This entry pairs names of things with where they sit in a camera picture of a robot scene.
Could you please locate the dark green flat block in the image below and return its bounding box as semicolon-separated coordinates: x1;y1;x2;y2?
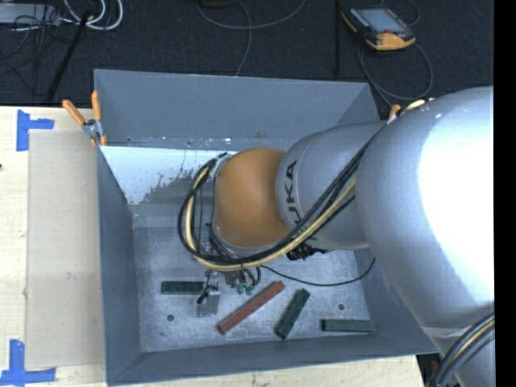
274;288;312;340
320;318;377;334
160;281;206;296

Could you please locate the red-brown flat block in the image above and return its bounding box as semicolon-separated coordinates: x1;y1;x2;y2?
217;280;286;335

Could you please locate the grey metal bin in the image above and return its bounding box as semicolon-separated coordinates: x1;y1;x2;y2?
93;69;441;387

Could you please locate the pale flat board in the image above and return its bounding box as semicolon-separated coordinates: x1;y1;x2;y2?
24;130;107;372

